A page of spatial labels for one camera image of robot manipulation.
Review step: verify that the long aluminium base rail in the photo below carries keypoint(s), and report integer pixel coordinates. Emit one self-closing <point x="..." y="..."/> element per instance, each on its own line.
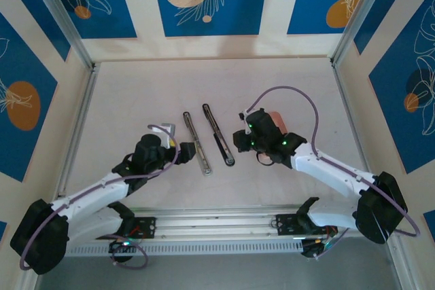
<point x="221" y="222"/>

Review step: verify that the aluminium frame post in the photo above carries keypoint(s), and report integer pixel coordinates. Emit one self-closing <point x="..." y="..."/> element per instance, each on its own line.
<point x="357" y="15"/>
<point x="399" y="263"/>
<point x="64" y="18"/>
<point x="29" y="283"/>

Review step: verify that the controller circuit board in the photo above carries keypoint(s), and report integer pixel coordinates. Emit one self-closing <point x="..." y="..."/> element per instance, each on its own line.
<point x="122" y="245"/>
<point x="314" y="249"/>

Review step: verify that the blue floral wall panel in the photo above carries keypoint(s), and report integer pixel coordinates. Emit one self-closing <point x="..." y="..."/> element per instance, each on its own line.
<point x="306" y="4"/>
<point x="430" y="222"/>
<point x="238" y="15"/>
<point x="384" y="8"/>
<point x="44" y="21"/>
<point x="112" y="4"/>
<point x="2" y="232"/>
<point x="20" y="66"/>
<point x="401" y="127"/>

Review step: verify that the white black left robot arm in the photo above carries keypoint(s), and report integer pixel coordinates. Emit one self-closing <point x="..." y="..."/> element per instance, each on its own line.
<point x="95" y="191"/>

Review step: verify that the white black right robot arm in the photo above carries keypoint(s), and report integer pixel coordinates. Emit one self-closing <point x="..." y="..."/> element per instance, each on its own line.
<point x="333" y="174"/>

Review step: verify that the pink plastic tray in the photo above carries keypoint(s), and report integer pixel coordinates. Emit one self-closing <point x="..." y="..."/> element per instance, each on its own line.
<point x="278" y="120"/>

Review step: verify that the aluminium side rail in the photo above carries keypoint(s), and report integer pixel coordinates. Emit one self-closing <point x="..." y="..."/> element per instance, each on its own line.
<point x="347" y="100"/>
<point x="76" y="133"/>

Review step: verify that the silver metal bar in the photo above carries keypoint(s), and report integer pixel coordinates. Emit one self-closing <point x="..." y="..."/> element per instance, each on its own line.
<point x="204" y="164"/>

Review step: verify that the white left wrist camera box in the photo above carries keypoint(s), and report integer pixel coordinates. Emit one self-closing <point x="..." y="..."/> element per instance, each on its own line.
<point x="164" y="133"/>

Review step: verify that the black stapler part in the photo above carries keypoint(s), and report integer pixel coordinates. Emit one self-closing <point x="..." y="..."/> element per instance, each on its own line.
<point x="224" y="150"/>

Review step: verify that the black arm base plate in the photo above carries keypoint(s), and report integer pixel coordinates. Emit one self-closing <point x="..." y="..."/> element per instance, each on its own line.
<point x="287" y="225"/>
<point x="147" y="227"/>

